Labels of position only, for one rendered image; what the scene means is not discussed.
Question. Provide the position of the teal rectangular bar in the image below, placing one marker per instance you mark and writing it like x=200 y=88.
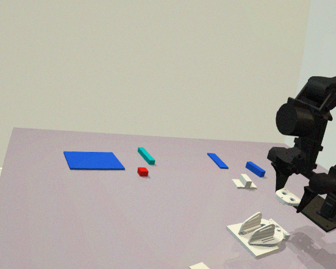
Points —
x=148 y=158

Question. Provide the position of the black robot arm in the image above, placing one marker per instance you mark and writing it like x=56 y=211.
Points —
x=307 y=116

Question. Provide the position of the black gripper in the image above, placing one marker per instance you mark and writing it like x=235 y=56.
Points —
x=320 y=183

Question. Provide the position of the blue flat plate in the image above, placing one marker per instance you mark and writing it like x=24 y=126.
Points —
x=78 y=160

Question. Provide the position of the small red block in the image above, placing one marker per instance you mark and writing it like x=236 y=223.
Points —
x=143 y=172

